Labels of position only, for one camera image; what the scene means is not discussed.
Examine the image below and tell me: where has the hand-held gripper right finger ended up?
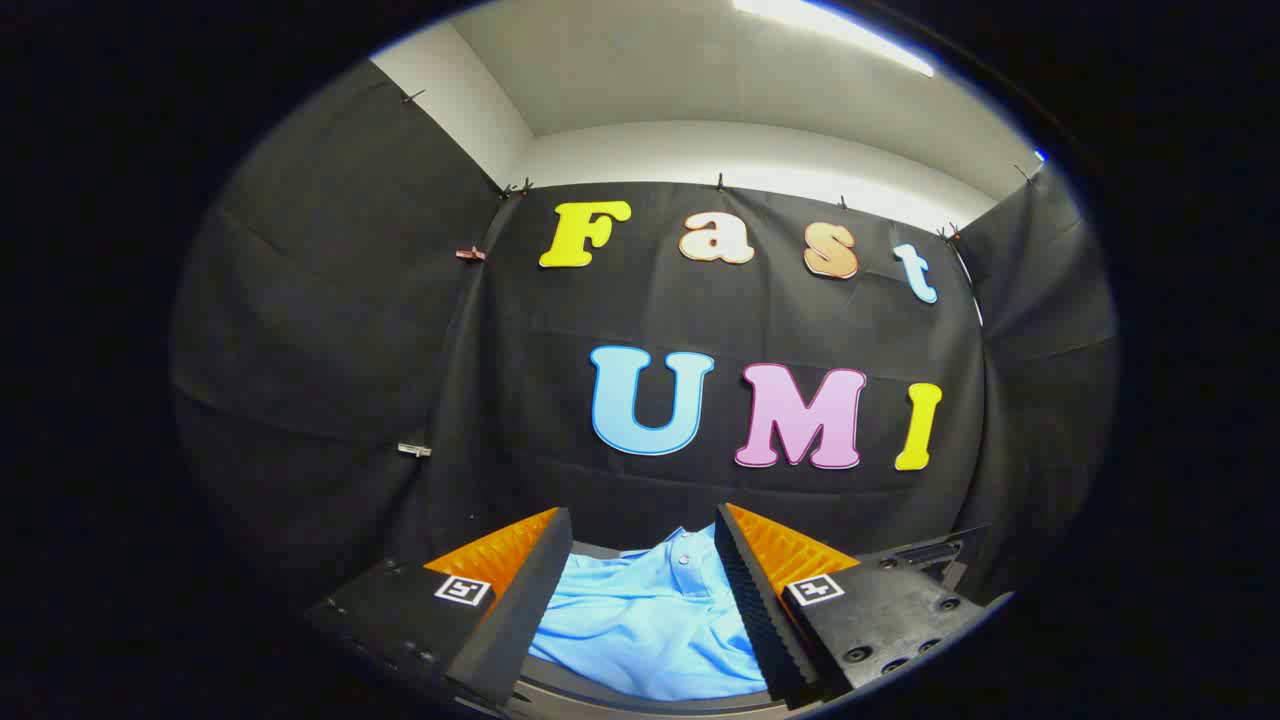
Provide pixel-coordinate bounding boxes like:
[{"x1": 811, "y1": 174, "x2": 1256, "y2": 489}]
[{"x1": 714, "y1": 502, "x2": 1013, "y2": 711}]

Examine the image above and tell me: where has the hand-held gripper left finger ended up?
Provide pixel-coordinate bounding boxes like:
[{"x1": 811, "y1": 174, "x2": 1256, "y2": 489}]
[{"x1": 303, "y1": 506, "x2": 575, "y2": 709}]

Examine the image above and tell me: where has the light blue polo shirt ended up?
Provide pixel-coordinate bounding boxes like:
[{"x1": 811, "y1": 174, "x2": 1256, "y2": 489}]
[{"x1": 528, "y1": 522, "x2": 771, "y2": 702}]

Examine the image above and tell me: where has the black backdrop cloth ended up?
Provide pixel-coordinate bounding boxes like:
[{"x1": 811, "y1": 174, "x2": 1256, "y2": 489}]
[{"x1": 168, "y1": 60, "x2": 1119, "y2": 621}]

